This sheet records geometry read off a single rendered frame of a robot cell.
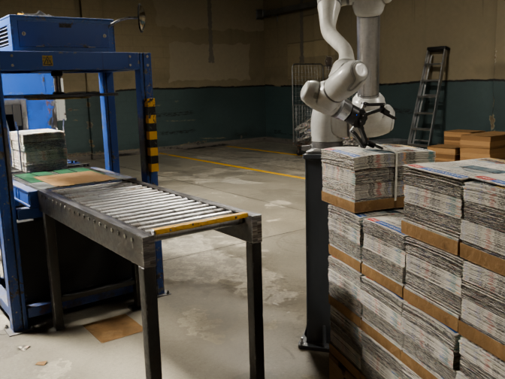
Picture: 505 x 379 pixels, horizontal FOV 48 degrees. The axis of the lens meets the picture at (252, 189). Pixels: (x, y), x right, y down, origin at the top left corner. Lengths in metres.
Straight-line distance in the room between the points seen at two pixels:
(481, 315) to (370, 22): 1.40
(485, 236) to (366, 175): 0.73
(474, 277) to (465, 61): 8.24
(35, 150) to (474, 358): 3.14
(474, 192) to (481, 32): 8.12
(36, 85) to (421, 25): 6.75
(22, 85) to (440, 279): 4.57
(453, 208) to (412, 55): 8.76
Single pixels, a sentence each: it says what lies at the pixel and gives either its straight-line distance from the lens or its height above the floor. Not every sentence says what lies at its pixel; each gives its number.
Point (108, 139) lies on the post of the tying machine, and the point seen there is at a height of 0.99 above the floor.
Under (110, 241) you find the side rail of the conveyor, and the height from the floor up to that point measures 0.72.
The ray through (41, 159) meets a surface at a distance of 4.11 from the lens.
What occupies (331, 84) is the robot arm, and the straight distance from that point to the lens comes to 2.15.
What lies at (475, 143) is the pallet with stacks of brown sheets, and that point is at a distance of 8.47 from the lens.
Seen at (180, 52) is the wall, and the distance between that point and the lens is 12.26.
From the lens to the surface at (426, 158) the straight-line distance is 2.38.
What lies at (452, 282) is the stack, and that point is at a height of 0.75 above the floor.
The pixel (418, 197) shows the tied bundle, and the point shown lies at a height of 0.97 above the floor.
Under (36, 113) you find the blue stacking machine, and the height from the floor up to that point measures 1.13.
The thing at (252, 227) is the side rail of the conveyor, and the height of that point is 0.75.
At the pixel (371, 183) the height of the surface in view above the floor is 0.95.
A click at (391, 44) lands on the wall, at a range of 10.74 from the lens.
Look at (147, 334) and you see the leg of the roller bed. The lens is 2.25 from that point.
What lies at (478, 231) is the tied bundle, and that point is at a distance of 1.66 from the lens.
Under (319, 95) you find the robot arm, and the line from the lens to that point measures 2.21.
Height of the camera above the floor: 1.34
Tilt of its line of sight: 11 degrees down
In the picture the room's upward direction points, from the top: 2 degrees counter-clockwise
